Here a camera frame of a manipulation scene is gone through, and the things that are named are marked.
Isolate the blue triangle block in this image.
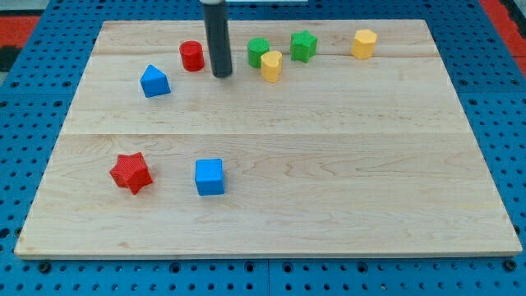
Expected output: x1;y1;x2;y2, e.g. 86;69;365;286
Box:
140;65;171;98

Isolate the red star block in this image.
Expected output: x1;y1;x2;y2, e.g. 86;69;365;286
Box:
109;152;153;195

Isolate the green star block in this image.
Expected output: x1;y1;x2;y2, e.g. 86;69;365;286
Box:
290;30;318;63

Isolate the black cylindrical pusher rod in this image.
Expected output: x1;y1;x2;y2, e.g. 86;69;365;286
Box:
202;0;233;78

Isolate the yellow heart block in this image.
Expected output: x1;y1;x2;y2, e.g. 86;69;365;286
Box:
261;51;283;83

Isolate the green circle block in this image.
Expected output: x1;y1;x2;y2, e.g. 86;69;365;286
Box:
247;37;270;68

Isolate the light wooden board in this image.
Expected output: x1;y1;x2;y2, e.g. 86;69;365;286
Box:
15;20;522;260

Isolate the red cylinder block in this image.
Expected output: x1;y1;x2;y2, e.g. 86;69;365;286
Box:
179;40;205;72

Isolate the yellow hexagon block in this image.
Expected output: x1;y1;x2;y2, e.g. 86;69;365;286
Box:
351;29;377;59

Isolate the blue cube block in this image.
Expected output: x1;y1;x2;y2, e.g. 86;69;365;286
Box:
194;159;225;196

